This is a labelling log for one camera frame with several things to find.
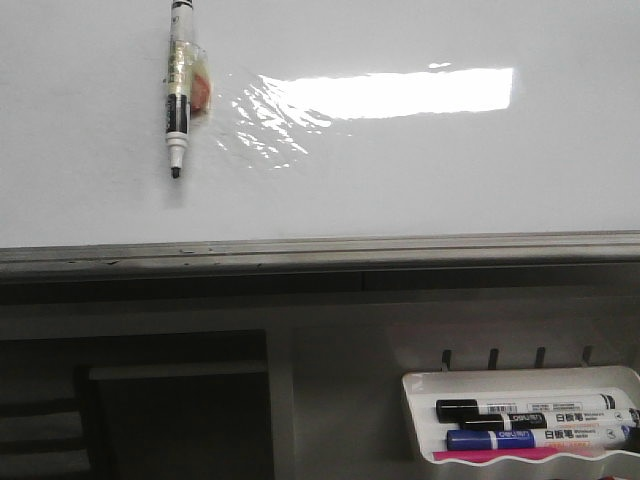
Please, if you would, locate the black capped marker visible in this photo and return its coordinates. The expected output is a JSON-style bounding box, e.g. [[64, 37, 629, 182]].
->
[[459, 408, 639, 431], [435, 393, 618, 423]]

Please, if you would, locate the white whiteboard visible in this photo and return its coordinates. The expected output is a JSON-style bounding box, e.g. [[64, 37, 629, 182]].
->
[[1, 1, 639, 247]]

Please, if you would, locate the white plastic marker tray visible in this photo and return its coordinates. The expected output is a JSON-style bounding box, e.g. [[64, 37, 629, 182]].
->
[[402, 366, 639, 479]]

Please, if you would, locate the dark square panel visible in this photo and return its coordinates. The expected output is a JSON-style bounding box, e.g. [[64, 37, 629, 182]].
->
[[73, 361, 275, 479]]

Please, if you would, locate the grey aluminium whiteboard frame rail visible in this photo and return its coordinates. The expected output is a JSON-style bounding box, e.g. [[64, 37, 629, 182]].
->
[[1, 231, 639, 283]]

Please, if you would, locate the pink marker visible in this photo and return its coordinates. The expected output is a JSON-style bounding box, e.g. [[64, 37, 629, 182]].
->
[[432, 447, 605, 463]]

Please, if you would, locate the black whiteboard marker with tape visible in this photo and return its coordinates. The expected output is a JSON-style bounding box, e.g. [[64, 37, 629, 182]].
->
[[165, 1, 212, 179]]

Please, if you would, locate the blue capped whiteboard marker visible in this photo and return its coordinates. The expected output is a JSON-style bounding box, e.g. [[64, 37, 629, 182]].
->
[[446, 425, 639, 451]]

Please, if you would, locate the black capped marker upper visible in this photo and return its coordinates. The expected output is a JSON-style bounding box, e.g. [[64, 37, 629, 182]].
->
[[435, 393, 618, 423]]

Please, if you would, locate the black capped marker middle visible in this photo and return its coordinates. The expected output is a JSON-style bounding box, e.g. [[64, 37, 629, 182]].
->
[[459, 408, 639, 431]]

